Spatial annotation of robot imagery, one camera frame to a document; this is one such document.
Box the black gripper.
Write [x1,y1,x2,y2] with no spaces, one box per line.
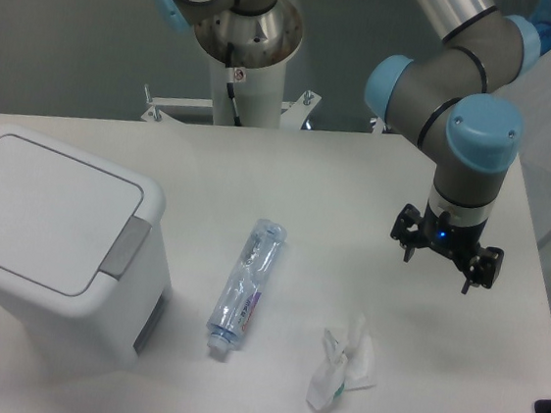
[390,204,504,294]

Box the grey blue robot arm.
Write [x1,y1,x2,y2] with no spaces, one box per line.
[364,0,541,290]

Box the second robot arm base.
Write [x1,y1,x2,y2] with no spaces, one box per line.
[153,0,303,69]

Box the white trash can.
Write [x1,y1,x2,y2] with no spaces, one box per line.
[0,124,172,368]

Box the white trash can lid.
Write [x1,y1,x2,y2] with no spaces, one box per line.
[0,134,143,296]

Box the crumpled white paper wrapper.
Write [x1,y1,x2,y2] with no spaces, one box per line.
[306,313,377,413]

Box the crushed clear plastic bottle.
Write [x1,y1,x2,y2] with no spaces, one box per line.
[207,219,287,358]

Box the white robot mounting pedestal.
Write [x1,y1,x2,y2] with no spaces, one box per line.
[141,62,322,131]

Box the black cable on pedestal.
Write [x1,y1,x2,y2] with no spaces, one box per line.
[217,40,252,128]

